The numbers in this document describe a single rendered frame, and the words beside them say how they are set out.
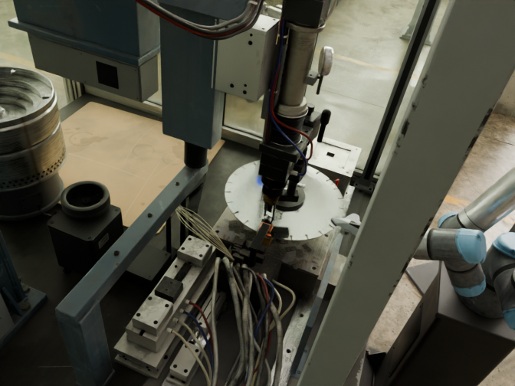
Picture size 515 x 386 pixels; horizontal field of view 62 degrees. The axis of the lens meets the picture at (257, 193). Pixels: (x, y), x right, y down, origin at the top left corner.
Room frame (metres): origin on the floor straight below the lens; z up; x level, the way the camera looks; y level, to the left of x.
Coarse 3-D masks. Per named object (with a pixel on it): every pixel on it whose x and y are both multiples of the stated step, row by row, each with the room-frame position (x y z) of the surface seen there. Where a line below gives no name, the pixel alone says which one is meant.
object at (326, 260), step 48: (288, 48) 0.73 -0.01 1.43; (288, 96) 0.72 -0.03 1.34; (288, 144) 0.71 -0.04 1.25; (240, 240) 0.74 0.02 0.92; (288, 240) 0.83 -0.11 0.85; (336, 240) 0.71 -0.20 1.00; (288, 336) 0.59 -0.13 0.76; (144, 384) 0.42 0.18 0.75; (192, 384) 0.44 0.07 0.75; (240, 384) 0.46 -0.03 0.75; (288, 384) 0.47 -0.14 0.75
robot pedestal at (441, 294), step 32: (448, 288) 0.84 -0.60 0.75; (416, 320) 0.88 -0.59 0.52; (448, 320) 0.74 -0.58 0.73; (480, 320) 0.75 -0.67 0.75; (384, 352) 0.97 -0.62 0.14; (416, 352) 0.76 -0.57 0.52; (448, 352) 0.74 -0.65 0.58; (480, 352) 0.72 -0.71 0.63; (384, 384) 0.80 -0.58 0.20; (416, 384) 0.74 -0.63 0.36; (448, 384) 0.72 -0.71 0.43
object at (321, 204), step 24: (240, 168) 0.99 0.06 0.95; (312, 168) 1.04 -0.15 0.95; (240, 192) 0.88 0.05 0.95; (312, 192) 0.93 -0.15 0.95; (336, 192) 0.95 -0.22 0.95; (240, 216) 0.79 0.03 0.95; (264, 216) 0.81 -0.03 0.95; (288, 216) 0.82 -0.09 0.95; (312, 216) 0.84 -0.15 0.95; (336, 216) 0.85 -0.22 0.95
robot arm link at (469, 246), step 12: (432, 228) 0.75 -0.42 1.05; (444, 228) 0.75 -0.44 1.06; (432, 240) 0.71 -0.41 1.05; (444, 240) 0.70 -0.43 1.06; (456, 240) 0.69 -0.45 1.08; (468, 240) 0.69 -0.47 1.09; (480, 240) 0.69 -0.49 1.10; (432, 252) 0.70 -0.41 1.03; (444, 252) 0.69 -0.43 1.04; (456, 252) 0.68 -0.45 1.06; (468, 252) 0.67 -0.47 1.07; (480, 252) 0.67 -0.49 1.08; (456, 264) 0.68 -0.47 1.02; (468, 264) 0.68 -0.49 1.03
